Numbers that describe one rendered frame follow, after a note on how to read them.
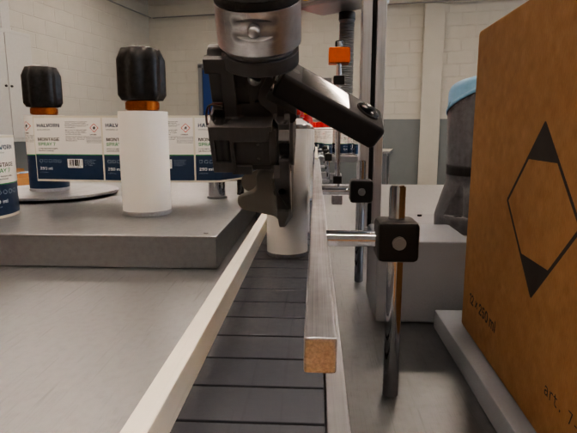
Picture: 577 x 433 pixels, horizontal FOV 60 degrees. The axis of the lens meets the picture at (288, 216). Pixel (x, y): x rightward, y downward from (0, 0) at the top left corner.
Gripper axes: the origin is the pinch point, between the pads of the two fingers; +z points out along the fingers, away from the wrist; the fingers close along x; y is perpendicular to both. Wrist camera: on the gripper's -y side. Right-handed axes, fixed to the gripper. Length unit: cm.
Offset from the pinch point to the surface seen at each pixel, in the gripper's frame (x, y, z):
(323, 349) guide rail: 34.1, -3.4, -22.4
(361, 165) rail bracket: -10.2, -9.1, -0.3
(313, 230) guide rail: 17.3, -3.0, -13.1
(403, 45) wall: -750, -142, 272
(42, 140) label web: -51, 59, 21
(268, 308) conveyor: 16.4, 0.9, -3.1
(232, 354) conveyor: 24.3, 2.6, -7.7
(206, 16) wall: -835, 187, 252
